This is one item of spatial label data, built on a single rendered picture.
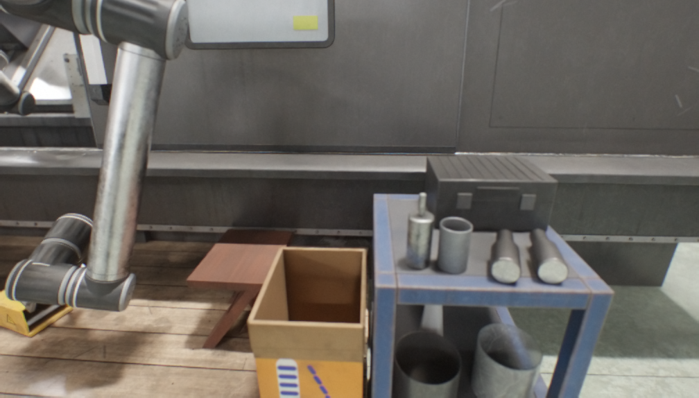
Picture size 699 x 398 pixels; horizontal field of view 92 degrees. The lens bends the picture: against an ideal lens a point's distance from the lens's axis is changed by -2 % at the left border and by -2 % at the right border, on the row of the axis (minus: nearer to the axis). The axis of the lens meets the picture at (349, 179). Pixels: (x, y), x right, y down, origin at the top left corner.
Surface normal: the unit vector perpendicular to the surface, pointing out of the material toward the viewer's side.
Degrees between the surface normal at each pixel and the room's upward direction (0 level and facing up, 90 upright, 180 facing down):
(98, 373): 0
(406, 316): 0
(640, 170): 31
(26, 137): 90
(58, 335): 0
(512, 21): 87
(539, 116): 87
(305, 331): 90
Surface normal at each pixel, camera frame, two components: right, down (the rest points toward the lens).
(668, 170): -0.04, -0.62
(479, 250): 0.00, -0.93
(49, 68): -0.04, -0.41
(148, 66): 0.73, 0.36
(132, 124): 0.48, 0.33
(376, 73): -0.06, 0.30
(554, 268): -0.28, 0.34
